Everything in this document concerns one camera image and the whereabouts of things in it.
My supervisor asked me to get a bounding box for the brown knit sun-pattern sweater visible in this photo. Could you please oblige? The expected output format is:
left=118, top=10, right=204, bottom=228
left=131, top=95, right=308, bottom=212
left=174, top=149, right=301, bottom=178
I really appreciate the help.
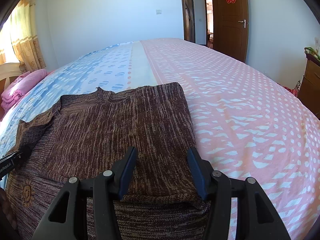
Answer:
left=6, top=82, right=210, bottom=239

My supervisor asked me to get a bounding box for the folded pink blanket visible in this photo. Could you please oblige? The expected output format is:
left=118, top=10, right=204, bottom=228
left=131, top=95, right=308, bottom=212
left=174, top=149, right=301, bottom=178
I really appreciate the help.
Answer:
left=1, top=69, right=48, bottom=113

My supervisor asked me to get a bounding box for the cream wooden headboard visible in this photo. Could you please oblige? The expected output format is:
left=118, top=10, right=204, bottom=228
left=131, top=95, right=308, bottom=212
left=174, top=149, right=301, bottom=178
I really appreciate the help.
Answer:
left=0, top=63, right=22, bottom=93

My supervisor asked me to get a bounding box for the blue pink polka-dot bedsheet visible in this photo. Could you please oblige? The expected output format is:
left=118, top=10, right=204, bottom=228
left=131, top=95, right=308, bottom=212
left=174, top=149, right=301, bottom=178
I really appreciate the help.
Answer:
left=1, top=38, right=319, bottom=239

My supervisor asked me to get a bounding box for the yellow patterned curtain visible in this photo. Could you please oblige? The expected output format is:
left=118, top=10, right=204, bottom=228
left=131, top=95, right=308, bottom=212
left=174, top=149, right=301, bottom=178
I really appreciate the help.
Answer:
left=1, top=0, right=46, bottom=73

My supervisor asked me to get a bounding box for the brown wooden dresser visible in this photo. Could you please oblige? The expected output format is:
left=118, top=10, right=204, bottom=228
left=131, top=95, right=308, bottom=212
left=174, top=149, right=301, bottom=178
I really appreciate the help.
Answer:
left=298, top=53, right=320, bottom=119

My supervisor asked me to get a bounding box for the green item on dresser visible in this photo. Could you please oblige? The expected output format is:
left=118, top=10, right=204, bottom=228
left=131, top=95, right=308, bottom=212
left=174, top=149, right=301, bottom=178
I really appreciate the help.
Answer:
left=304, top=47, right=319, bottom=61

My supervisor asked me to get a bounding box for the brown wooden door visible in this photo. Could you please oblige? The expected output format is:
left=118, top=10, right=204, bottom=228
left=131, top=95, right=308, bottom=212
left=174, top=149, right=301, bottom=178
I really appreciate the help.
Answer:
left=213, top=0, right=249, bottom=62

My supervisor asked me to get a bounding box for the silver door handle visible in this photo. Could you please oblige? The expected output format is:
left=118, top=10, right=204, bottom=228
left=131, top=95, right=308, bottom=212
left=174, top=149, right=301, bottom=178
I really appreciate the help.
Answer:
left=239, top=19, right=247, bottom=28

